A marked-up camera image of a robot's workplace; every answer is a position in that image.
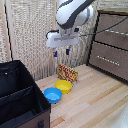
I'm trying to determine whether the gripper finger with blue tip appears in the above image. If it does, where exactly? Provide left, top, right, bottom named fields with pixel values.
left=65, top=45, right=71, bottom=56
left=52, top=47, right=59, bottom=58

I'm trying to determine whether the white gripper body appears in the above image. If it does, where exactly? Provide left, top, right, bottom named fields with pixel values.
left=45, top=28, right=81, bottom=50

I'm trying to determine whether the granola bar box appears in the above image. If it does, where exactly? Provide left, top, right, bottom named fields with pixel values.
left=56, top=63, right=80, bottom=84

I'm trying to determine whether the yellow bowl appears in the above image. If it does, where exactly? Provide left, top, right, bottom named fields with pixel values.
left=54, top=79, right=74, bottom=95

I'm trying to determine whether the blue bowl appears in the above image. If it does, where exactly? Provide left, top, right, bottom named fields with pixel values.
left=43, top=87, right=63, bottom=105

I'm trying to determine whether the brown drawer cabinet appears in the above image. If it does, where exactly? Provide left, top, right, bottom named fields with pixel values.
left=86, top=9, right=128, bottom=84

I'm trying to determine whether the black fabric storage box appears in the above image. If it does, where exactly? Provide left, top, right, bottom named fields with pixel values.
left=0, top=60, right=52, bottom=128

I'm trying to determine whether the silver drawer handle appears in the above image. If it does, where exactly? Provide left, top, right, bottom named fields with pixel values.
left=103, top=28, right=128, bottom=36
left=96, top=55, right=121, bottom=67

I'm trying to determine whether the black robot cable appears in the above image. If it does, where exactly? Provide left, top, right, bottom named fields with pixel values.
left=79, top=15, right=128, bottom=37

